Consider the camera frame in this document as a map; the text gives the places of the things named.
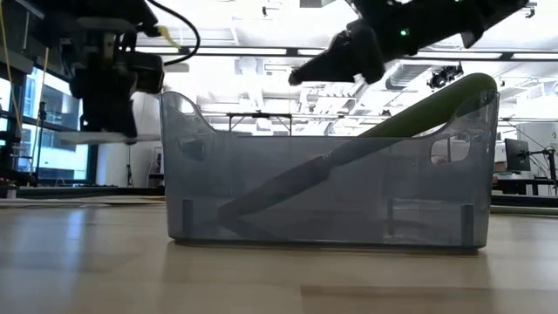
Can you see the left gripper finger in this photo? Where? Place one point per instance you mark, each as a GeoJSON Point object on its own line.
{"type": "Point", "coordinates": [130, 124]}
{"type": "Point", "coordinates": [102, 115]}

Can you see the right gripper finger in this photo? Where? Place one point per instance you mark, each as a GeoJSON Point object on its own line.
{"type": "Point", "coordinates": [349, 29]}
{"type": "Point", "coordinates": [349, 61]}

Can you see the dark smoked plastic bin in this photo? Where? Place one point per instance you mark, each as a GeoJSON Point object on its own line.
{"type": "Point", "coordinates": [196, 196]}

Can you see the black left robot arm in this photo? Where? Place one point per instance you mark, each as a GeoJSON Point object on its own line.
{"type": "Point", "coordinates": [109, 11]}

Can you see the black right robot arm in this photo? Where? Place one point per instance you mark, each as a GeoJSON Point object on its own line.
{"type": "Point", "coordinates": [479, 17]}

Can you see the large glass window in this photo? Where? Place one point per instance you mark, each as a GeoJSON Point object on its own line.
{"type": "Point", "coordinates": [61, 109]}

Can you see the black tripod stand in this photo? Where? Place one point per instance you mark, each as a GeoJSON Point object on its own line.
{"type": "Point", "coordinates": [42, 131]}

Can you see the black ceiling device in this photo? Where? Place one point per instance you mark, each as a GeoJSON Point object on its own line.
{"type": "Point", "coordinates": [442, 77]}

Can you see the yellow tape tag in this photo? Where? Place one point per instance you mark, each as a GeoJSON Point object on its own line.
{"type": "Point", "coordinates": [168, 37]}

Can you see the black background table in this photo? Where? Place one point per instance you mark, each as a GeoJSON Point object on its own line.
{"type": "Point", "coordinates": [259, 115]}

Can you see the black computer monitor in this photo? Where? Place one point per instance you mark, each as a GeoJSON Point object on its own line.
{"type": "Point", "coordinates": [516, 154]}

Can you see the white cabinet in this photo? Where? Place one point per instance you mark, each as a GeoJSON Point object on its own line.
{"type": "Point", "coordinates": [540, 135]}

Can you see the dark background desk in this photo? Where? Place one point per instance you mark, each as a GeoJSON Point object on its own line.
{"type": "Point", "coordinates": [523, 185]}

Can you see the black aluminium table frame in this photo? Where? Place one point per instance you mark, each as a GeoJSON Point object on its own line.
{"type": "Point", "coordinates": [87, 191]}

